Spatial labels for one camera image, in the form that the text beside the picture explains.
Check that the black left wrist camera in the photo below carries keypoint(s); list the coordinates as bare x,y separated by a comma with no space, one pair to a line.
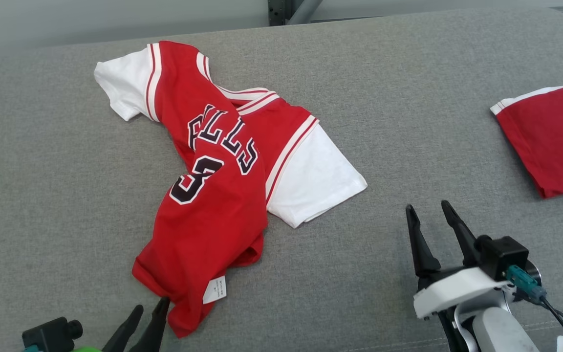
47,337

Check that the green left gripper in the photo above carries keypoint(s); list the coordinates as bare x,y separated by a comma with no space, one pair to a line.
86,349

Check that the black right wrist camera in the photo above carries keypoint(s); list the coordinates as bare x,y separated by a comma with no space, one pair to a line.
506,256

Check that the red and white basketball jersey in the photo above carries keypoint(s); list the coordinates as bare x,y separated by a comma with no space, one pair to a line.
213,205

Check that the red shorts with white stripe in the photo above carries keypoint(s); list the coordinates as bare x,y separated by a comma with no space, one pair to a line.
550,142

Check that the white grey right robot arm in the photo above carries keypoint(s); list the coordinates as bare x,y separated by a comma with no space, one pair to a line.
501,332

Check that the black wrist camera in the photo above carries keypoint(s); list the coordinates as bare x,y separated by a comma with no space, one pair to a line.
47,337
506,256

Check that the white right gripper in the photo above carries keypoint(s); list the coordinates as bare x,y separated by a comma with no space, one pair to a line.
457,291

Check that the grey metal side post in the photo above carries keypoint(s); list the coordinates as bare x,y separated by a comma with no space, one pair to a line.
306,9

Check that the grey aluminium frame post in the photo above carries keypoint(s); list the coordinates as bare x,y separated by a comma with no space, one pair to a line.
277,12

